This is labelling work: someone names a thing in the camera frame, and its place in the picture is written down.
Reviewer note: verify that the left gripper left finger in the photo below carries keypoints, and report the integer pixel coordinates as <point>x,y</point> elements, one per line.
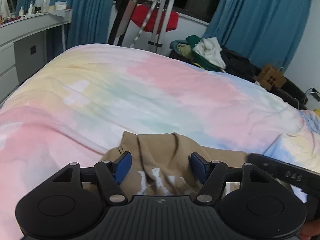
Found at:
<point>110,175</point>

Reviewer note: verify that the right blue curtain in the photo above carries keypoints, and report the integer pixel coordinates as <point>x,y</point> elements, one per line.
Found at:
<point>263,31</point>

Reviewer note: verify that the left blue curtain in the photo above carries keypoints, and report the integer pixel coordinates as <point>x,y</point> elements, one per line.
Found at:
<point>90,21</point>

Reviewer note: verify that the green garment on pile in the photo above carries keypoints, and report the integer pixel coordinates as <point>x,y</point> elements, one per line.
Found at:
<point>184,48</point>

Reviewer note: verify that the white garment on pile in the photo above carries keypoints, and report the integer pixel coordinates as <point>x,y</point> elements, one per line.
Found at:
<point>210,50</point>

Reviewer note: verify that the tan brown garment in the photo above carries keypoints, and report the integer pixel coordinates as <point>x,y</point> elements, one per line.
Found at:
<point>160,164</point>

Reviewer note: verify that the grey dressing table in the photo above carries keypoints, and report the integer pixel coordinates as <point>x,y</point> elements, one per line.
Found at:
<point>24,47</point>

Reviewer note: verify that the cardboard box beside bed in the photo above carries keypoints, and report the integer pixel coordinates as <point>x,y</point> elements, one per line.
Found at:
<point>271,77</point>

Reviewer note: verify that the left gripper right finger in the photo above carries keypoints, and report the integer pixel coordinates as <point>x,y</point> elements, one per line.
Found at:
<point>211,175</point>

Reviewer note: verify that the pastel tie-dye bed cover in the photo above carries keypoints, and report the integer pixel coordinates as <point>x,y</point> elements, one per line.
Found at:
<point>77,107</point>

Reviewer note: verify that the blue curtain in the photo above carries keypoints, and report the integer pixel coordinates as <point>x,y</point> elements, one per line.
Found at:
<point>90,21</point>
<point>263,31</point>

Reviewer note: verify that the white metal clothes rack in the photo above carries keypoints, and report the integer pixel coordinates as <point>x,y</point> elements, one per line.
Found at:
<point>121,22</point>

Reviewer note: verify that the black garment on pile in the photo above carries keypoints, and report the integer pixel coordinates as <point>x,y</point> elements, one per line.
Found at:
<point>239,66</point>

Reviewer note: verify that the red cloth on rack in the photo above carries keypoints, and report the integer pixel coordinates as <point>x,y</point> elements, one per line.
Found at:
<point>141,12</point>

